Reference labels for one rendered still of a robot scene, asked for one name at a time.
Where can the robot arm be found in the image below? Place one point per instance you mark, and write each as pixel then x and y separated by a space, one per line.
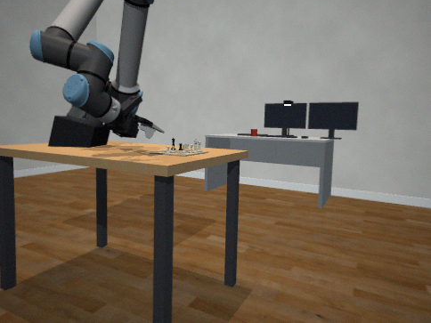
pixel 95 94

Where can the black and beige chessboard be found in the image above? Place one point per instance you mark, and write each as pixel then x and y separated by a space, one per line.
pixel 176 153

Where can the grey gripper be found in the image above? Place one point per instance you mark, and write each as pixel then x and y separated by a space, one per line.
pixel 125 124

